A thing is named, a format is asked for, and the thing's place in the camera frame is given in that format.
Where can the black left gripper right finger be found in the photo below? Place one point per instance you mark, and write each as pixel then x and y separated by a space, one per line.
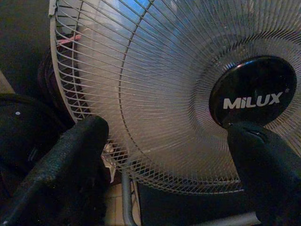
pixel 268 169

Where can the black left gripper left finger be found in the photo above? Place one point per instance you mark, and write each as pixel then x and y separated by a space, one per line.
pixel 61 169

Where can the black round plastic housing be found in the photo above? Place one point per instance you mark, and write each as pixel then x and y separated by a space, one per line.
pixel 21 131

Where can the grey metal frame tube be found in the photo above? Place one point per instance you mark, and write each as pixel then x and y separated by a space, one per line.
pixel 125 200

